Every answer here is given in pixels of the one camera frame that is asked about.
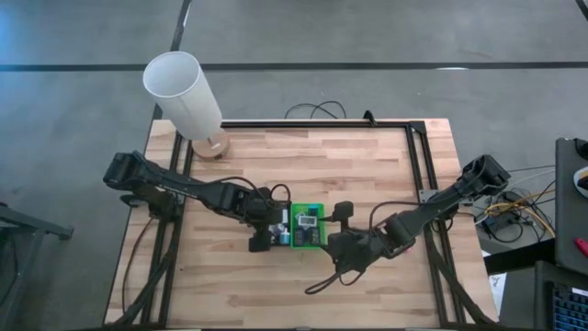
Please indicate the white paper sheet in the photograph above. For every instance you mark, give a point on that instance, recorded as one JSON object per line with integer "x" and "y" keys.
{"x": 497, "y": 285}

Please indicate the green plastic basket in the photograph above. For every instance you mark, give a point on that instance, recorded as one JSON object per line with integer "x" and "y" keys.
{"x": 321, "y": 225}

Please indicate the purple white block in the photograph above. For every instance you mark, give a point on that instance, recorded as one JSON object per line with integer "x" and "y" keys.
{"x": 306, "y": 220}

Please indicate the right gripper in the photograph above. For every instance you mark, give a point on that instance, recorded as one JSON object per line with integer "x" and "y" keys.
{"x": 356, "y": 250}

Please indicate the black side desk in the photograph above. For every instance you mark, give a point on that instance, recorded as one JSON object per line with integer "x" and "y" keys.
{"x": 567, "y": 216}

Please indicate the teal wall charger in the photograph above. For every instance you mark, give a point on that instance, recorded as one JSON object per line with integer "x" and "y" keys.
{"x": 285, "y": 237}

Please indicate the black backlit keyboard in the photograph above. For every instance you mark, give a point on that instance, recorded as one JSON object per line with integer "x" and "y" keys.
{"x": 569, "y": 308}

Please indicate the black plastic basket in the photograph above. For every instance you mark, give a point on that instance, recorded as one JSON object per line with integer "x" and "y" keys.
{"x": 275, "y": 241}

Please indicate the white yellow desk object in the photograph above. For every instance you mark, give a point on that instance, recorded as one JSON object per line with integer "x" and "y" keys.
{"x": 582, "y": 180}

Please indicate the white shade wooden table lamp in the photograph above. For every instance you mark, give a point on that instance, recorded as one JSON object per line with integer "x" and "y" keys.
{"x": 184, "y": 96}

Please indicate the black power brick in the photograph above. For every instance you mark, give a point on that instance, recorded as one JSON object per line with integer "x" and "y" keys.
{"x": 498, "y": 224}

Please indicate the black aluminium rig frame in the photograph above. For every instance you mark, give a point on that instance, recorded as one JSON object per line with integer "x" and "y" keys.
{"x": 321, "y": 124}

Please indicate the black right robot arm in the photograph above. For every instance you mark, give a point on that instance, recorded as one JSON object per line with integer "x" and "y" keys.
{"x": 450, "y": 197}

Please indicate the grey metal stand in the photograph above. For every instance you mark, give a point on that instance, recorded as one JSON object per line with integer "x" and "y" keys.
{"x": 27, "y": 227}

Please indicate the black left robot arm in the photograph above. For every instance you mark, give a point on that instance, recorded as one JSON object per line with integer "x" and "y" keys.
{"x": 156, "y": 184}

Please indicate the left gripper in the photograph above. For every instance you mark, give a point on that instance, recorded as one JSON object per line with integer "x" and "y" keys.
{"x": 264, "y": 213}

